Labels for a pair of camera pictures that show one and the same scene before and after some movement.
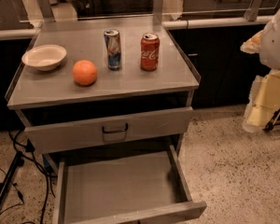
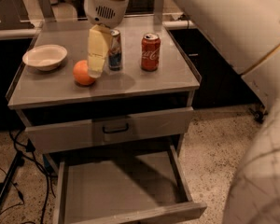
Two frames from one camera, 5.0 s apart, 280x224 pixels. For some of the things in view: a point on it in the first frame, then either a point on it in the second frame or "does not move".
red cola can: [149, 51] does not move
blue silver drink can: [112, 39] does not move
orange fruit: [84, 72] does not move
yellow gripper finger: [268, 96] to [98, 36]
